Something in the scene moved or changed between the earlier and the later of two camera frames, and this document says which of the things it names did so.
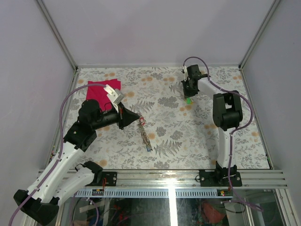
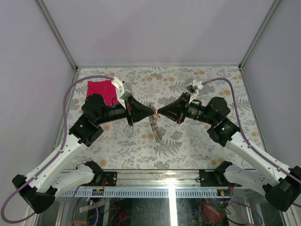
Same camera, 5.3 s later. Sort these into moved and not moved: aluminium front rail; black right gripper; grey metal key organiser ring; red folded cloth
Moved: grey metal key organiser ring; black right gripper
Not moved: red folded cloth; aluminium front rail
